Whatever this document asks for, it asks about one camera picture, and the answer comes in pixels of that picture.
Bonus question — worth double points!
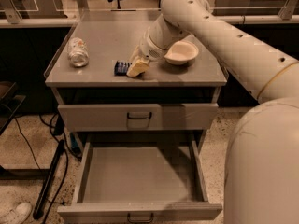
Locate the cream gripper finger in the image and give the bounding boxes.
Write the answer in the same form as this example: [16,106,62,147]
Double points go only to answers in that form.
[126,59,150,77]
[129,46,140,63]

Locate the white horizontal rail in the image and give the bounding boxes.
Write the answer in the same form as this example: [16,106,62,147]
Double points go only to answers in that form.
[0,15,299,28]

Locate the dark blue rxbar wrapper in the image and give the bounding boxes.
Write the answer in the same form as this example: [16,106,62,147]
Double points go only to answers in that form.
[114,61,131,76]

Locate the black floor cable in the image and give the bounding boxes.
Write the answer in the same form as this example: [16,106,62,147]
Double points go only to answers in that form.
[12,112,82,224]

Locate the grey open middle drawer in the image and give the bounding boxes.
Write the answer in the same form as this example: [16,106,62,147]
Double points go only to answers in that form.
[58,141,222,224]

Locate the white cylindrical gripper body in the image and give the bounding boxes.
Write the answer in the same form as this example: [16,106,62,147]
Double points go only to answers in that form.
[139,15,189,61]

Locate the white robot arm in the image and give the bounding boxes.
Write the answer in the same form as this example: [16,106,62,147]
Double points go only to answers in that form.
[127,0,299,224]

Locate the grey top drawer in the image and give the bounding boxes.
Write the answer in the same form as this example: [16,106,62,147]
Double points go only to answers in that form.
[58,104,218,132]

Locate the dark side table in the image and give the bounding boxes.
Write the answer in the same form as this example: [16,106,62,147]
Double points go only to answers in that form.
[0,81,26,135]

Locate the grey drawer cabinet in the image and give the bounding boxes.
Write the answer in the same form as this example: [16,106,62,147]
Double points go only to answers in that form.
[43,9,230,224]

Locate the white paper bowl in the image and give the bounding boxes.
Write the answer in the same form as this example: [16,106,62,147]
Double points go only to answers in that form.
[164,40,199,65]

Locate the silver soda can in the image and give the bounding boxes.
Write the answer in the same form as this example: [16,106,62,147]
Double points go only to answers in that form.
[67,37,89,67]

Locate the white sneaker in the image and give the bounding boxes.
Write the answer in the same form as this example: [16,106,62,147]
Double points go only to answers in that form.
[0,202,34,224]

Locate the black table leg bar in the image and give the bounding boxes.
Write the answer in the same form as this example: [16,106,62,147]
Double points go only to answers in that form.
[33,140,64,220]

